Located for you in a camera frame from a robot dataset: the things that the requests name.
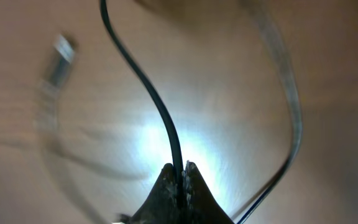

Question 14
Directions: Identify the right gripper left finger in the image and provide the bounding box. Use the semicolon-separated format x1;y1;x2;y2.
119;163;180;224

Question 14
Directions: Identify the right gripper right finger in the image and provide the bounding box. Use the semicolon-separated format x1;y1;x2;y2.
181;161;234;224

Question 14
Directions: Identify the black usb cable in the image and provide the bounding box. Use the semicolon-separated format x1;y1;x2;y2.
32;0;304;224

